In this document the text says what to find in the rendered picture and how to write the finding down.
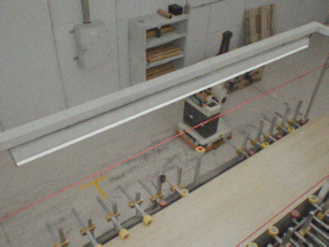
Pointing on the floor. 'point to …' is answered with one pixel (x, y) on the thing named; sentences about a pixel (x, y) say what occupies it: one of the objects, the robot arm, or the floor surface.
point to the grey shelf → (181, 28)
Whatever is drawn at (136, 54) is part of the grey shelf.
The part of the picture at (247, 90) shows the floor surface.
